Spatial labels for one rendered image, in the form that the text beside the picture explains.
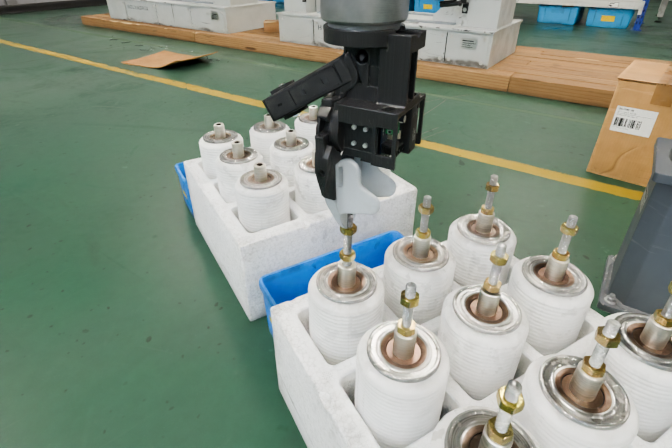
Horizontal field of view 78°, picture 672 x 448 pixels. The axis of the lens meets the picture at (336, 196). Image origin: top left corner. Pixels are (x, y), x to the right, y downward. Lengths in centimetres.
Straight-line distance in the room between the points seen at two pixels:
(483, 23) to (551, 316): 202
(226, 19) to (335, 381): 315
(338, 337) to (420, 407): 13
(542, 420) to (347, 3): 40
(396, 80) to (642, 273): 69
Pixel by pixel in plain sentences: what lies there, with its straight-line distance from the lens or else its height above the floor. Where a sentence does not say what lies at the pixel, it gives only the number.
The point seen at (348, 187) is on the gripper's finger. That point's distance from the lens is 42.
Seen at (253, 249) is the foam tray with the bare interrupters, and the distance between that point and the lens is 74.
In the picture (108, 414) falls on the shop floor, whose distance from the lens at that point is 79.
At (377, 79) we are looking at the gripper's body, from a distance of 38.
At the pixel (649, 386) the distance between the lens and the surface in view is 55.
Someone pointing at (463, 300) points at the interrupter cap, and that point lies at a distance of 52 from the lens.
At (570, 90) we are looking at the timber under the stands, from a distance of 228.
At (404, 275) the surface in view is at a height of 24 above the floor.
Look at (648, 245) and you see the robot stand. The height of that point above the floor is 16.
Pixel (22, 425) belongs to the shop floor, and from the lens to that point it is 84.
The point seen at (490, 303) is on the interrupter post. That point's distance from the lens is 50.
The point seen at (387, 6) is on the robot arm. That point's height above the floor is 57.
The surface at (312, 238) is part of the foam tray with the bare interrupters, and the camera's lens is 78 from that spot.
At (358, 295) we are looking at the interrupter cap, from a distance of 51.
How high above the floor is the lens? 60
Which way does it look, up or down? 30 degrees down
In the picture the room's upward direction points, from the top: straight up
